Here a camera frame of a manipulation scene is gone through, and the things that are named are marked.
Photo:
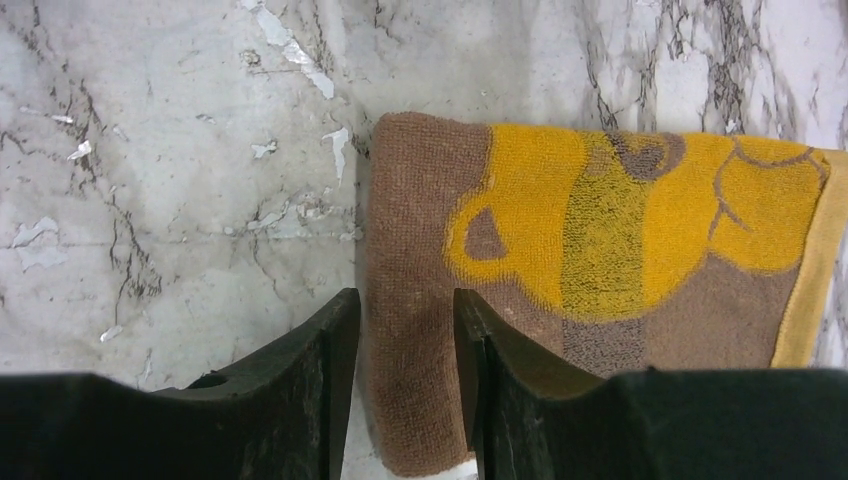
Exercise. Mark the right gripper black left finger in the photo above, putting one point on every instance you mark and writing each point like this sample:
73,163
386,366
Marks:
279,413

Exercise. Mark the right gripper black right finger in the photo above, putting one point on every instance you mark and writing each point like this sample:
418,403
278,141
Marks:
529,414

